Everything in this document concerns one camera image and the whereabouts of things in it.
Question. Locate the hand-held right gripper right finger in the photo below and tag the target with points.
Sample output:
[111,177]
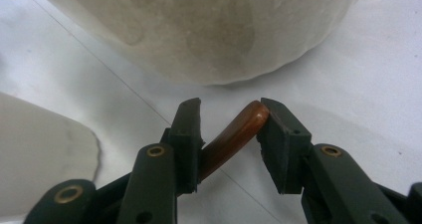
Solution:
[285,147]

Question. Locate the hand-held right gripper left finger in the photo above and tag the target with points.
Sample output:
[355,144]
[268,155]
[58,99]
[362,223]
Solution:
[187,144]

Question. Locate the brown wooden spoon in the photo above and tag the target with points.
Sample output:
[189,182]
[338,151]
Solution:
[235,137]

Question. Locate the beige rice container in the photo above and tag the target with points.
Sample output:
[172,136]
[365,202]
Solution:
[205,28]

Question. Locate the white cup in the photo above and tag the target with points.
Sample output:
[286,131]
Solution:
[43,151]

